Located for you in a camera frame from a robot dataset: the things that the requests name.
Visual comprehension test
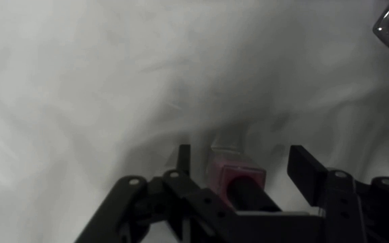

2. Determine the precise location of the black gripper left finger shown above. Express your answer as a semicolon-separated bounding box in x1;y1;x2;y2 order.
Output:
73;143;233;243

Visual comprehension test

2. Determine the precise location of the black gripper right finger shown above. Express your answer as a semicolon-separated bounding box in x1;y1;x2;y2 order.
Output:
288;145;389;243

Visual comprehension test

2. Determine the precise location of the red nail polish bottle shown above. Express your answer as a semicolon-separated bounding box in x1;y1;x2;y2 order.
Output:
207;151;281;212

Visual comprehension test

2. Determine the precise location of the white tablecloth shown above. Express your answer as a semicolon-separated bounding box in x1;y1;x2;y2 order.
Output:
0;0;389;243

